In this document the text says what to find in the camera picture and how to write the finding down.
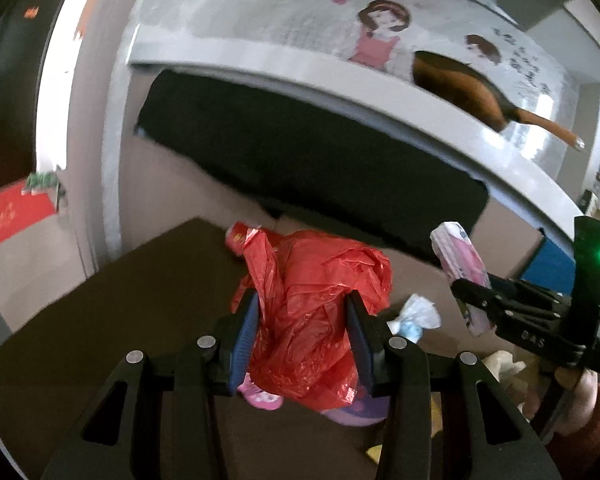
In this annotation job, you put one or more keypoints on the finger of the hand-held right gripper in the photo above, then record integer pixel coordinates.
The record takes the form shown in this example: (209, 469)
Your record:
(480, 297)
(520, 287)

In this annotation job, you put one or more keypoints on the red floor mat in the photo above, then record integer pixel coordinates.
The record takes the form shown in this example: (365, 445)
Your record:
(10, 220)

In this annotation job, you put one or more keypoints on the person's right hand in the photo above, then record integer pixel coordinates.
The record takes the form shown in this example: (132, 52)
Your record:
(587, 400)

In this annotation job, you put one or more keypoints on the blue cloth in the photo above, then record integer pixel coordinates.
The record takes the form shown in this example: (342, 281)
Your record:
(550, 267)

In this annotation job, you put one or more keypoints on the beige crumpled paper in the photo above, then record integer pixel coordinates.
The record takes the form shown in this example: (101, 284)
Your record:
(505, 367)

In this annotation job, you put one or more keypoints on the cartoon wall poster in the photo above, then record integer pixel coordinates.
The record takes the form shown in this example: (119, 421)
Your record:
(380, 45)

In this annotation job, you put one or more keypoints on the purple pink round sponge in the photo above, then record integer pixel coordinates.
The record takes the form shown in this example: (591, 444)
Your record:
(265, 397)

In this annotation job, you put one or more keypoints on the red plastic bag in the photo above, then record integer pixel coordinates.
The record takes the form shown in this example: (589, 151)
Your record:
(310, 310)

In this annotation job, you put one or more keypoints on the dark door with red stickers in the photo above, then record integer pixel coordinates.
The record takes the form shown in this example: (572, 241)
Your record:
(10, 85)

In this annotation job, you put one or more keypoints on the white countertop ledge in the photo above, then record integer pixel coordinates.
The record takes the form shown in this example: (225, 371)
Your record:
(330, 85)

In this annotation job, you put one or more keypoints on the white crumpled tissue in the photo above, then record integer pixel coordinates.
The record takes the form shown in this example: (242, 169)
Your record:
(417, 312)

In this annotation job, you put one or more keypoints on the yellow snack wrapper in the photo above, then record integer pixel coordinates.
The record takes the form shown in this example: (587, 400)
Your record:
(375, 453)

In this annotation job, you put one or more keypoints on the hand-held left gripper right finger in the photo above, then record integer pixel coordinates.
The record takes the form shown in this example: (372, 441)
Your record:
(358, 342)

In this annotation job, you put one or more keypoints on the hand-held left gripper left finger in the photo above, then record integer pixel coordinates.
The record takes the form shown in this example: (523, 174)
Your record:
(245, 332)

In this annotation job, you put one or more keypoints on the brown frying pan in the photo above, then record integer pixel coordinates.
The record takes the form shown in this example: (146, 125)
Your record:
(455, 85)

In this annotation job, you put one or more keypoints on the red snack packet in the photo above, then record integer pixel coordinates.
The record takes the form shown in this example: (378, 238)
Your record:
(237, 237)

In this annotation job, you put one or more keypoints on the pink white plastic packet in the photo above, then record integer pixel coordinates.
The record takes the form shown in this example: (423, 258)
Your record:
(460, 255)

